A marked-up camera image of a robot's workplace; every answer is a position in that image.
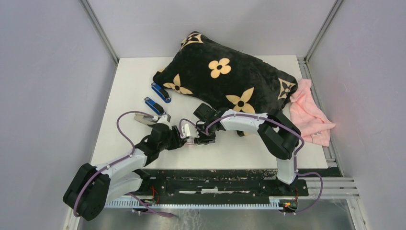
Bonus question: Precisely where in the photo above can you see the blue stapler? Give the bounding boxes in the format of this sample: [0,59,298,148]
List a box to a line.
[144,97,166,115]
[151,82,171,103]

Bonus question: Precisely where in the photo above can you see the grey beige stapler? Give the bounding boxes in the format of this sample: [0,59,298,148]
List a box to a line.
[134,113,158,127]

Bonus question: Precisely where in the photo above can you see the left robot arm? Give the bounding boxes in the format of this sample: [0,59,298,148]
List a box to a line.
[63,124,184,221]

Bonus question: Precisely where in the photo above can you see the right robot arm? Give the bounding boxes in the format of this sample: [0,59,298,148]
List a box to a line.
[193,103,305,196]

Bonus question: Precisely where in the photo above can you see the black pillow with beige flowers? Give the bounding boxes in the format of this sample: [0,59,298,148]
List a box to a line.
[153,31,298,114]

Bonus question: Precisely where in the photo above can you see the pink cloth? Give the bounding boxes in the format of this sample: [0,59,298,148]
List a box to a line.
[289,79,336,147]

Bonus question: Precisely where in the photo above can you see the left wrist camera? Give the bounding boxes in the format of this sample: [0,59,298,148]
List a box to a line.
[153,114,171,129]

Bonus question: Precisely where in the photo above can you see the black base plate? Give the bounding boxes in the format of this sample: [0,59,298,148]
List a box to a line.
[120,167,343,206]

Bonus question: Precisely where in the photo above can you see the white cable duct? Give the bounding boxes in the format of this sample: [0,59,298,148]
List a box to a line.
[104,196,283,211]

